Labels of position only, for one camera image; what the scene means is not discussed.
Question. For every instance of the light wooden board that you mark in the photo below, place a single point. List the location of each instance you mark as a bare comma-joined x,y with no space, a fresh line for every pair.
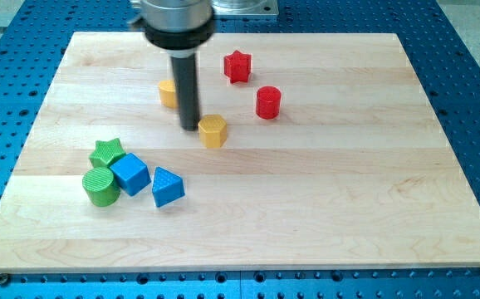
355,172

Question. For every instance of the blue triangle block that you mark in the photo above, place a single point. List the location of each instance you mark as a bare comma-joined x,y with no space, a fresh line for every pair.
167,187

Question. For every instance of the green star block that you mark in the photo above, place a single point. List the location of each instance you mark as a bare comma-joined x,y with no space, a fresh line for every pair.
106,153

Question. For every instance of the green cylinder block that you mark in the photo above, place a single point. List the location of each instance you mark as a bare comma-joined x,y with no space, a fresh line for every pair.
100,186

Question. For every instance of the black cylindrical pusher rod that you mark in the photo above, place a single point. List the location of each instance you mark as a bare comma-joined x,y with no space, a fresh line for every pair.
184,68

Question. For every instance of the red star block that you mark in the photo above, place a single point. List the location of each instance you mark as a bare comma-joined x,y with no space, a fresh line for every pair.
237,66

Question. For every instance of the blue cube block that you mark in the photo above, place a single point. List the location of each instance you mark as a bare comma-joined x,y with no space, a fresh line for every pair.
131,174

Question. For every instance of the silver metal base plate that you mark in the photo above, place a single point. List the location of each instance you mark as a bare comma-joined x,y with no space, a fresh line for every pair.
246,8

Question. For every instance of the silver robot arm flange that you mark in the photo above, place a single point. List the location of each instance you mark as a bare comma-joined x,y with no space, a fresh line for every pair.
177,26

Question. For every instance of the yellow heart block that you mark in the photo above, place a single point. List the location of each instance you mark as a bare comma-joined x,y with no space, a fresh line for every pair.
167,94

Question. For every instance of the yellow hexagon block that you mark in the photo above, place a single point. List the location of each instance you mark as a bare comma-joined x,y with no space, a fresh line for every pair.
212,130

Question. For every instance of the red cylinder block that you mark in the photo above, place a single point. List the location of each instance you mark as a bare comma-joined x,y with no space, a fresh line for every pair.
268,102

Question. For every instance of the left board corner screw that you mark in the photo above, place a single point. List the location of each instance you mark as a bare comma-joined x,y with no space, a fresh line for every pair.
4,279

